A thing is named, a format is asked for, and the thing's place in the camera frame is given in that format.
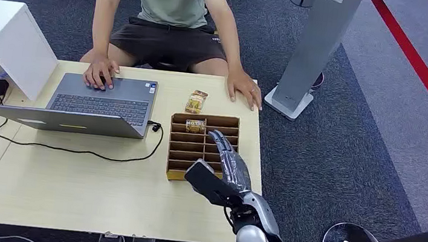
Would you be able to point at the white box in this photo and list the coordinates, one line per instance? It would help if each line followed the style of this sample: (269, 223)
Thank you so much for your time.
(6, 32)

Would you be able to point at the yellow brown card packet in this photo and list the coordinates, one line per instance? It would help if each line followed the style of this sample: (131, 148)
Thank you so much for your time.
(196, 102)

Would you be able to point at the grey laptop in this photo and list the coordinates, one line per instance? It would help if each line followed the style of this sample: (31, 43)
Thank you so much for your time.
(99, 105)

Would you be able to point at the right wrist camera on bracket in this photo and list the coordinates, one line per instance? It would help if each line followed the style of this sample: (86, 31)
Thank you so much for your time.
(207, 184)

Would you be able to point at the brown cardboard card holder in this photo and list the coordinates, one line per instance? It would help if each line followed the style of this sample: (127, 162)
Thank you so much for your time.
(190, 149)

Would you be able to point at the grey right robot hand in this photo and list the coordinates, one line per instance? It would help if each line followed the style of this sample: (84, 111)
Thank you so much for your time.
(234, 171)

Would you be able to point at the dark round base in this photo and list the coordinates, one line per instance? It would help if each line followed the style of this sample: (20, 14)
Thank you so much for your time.
(318, 80)

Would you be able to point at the grey kiosk stand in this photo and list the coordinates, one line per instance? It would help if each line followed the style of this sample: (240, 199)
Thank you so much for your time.
(315, 47)

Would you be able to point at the person's right hand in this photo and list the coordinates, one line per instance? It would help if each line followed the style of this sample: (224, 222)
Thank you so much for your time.
(98, 71)

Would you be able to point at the clear plastic clip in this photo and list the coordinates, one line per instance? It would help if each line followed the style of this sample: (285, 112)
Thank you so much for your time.
(110, 239)
(143, 241)

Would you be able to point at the person's left forearm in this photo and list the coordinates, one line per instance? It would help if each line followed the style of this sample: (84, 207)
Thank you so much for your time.
(230, 45)

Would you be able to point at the person's left hand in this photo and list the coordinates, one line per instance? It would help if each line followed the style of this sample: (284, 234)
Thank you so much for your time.
(242, 85)

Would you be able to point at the person's right forearm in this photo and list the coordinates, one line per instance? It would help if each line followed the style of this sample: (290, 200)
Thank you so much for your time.
(101, 36)

